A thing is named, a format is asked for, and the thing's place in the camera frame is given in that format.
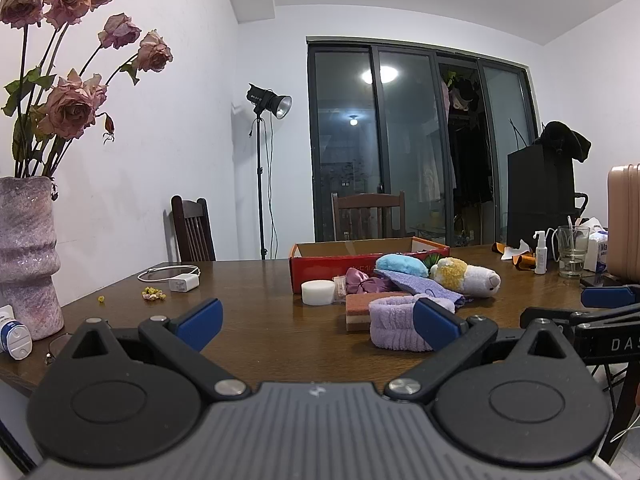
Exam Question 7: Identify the purple knitted cloth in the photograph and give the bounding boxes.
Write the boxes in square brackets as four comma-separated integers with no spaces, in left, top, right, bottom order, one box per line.
[374,270,465,308]

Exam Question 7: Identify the yellow white plush toy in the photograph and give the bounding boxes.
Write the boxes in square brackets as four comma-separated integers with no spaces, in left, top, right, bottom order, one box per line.
[430,257,501,298]

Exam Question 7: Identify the blue fluffy plush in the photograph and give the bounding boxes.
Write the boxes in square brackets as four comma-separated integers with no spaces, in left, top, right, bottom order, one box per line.
[374,254,430,278]

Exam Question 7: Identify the brown scouring sponge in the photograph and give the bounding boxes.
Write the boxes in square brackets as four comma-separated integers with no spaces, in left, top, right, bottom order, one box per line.
[345,292,405,333]

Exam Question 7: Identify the mauve satin scrunchie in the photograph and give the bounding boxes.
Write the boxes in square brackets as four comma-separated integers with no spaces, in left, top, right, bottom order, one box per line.
[345,268,396,295]

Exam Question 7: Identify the small yellow pink trinkets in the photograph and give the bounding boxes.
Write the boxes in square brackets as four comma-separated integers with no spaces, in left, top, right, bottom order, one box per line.
[141,287,166,301]

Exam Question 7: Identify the clear glass cup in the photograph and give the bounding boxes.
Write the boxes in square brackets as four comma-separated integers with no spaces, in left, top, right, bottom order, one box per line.
[556,226,590,278]

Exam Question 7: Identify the white spray bottle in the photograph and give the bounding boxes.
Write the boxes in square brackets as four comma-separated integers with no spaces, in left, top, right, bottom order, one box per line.
[534,230,548,275]

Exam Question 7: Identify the dark wooden chair left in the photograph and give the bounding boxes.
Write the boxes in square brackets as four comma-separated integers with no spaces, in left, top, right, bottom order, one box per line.
[171,195,216,262]

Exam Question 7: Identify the dark wooden chair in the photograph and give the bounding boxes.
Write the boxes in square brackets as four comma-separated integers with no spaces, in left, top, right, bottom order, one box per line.
[171,195,216,262]
[331,191,407,240]

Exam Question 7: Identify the pink suitcase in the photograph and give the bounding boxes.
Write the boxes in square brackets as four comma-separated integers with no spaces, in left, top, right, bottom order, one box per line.
[606,165,640,282]

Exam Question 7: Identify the black paper bag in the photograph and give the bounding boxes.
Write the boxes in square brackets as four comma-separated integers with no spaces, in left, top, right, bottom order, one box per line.
[506,144,588,248]

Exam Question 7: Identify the red cardboard box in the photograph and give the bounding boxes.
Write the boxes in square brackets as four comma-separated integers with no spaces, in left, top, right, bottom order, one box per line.
[288,236,450,294]

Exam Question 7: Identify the dark wooden chair middle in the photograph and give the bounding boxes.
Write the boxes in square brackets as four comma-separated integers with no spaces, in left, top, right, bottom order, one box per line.
[331,191,407,240]

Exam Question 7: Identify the eyeglasses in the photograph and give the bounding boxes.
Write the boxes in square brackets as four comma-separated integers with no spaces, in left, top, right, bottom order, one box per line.
[44,333,73,366]

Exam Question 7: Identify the purple textured vase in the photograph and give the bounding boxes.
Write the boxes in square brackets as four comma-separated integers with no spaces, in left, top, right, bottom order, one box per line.
[0,177,64,340]

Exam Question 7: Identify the white blue bottle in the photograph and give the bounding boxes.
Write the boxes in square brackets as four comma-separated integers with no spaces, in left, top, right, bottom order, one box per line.
[0,304,32,361]

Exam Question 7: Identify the sliding glass door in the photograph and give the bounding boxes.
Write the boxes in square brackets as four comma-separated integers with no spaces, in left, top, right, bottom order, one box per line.
[307,39,537,246]

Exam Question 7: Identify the studio light on stand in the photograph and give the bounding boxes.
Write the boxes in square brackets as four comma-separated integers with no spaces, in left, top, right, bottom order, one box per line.
[245,82,294,261]

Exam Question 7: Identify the dried pink rose bouquet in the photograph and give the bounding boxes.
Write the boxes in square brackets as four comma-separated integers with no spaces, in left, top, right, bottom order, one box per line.
[0,0,175,180]

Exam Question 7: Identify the white charger with cable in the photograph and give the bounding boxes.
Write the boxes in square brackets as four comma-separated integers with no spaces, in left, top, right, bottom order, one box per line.
[137,264,201,292]

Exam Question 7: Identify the orange black strap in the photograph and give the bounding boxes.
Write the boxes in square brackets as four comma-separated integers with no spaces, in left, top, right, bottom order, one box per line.
[491,239,537,272]

